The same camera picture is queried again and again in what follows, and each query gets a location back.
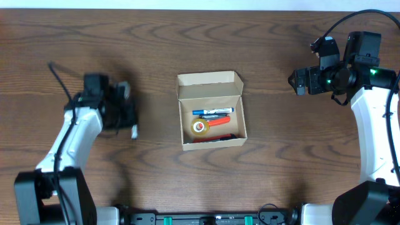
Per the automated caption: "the blue whiteboard marker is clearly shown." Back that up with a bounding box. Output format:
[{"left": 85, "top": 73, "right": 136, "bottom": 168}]
[{"left": 192, "top": 107, "right": 234, "bottom": 115}]

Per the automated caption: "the right black cable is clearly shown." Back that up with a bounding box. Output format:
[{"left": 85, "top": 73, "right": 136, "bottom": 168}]
[{"left": 321, "top": 8, "right": 400, "bottom": 185}]

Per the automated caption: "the left black cable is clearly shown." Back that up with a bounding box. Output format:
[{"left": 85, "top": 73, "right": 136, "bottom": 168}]
[{"left": 47, "top": 61, "right": 79, "bottom": 225}]

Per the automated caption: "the red stapler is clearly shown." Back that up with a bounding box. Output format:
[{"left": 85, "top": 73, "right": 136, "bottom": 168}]
[{"left": 201, "top": 114, "right": 231, "bottom": 127}]

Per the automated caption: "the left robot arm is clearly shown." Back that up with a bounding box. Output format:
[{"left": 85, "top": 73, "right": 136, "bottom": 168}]
[{"left": 14, "top": 73, "right": 138, "bottom": 224}]

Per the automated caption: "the yellow tape roll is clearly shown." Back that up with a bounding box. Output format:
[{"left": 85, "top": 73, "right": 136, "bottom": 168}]
[{"left": 190, "top": 118, "right": 209, "bottom": 136}]

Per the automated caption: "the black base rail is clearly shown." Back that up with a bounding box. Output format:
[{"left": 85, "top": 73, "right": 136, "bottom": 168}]
[{"left": 117, "top": 204, "right": 300, "bottom": 225}]

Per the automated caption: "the black cable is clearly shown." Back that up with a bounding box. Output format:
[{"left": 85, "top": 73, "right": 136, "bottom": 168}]
[
  {"left": 321, "top": 8, "right": 400, "bottom": 185},
  {"left": 47, "top": 61, "right": 79, "bottom": 225}
]

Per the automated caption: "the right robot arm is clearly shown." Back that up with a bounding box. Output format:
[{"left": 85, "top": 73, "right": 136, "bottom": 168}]
[{"left": 288, "top": 31, "right": 399, "bottom": 224}]

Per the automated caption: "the black marker pen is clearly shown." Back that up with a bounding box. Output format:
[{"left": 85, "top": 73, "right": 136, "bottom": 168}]
[{"left": 131, "top": 124, "right": 138, "bottom": 140}]

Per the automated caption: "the red utility knife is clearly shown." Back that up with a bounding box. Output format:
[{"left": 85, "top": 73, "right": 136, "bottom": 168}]
[{"left": 193, "top": 134, "right": 237, "bottom": 143}]

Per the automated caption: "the cardboard box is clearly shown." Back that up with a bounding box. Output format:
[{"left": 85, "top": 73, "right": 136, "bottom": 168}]
[{"left": 176, "top": 71, "right": 248, "bottom": 151}]

